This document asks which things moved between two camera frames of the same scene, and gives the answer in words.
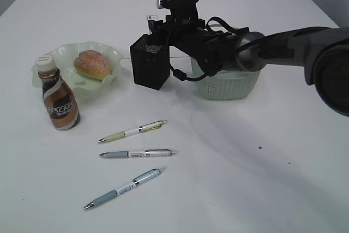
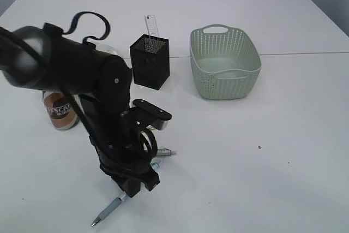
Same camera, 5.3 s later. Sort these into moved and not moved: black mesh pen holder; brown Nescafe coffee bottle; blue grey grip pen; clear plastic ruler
Moved: blue grey grip pen
Not moved: clear plastic ruler; brown Nescafe coffee bottle; black mesh pen holder
